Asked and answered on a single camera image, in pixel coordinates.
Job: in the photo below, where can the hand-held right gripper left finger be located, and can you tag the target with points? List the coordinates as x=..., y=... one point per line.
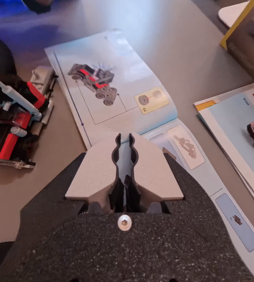
x=94, y=174

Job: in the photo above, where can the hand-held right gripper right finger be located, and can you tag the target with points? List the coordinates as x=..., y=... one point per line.
x=157, y=174

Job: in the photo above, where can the black red lego truck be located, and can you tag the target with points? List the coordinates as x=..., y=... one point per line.
x=16, y=123

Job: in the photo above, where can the large lego set box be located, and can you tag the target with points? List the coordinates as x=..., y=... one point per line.
x=246, y=55

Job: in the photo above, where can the closed instruction booklets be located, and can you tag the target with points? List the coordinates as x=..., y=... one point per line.
x=228, y=132

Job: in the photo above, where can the open instruction booklet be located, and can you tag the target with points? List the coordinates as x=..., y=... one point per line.
x=122, y=61

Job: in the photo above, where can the white round pad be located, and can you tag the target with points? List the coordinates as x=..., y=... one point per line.
x=232, y=12

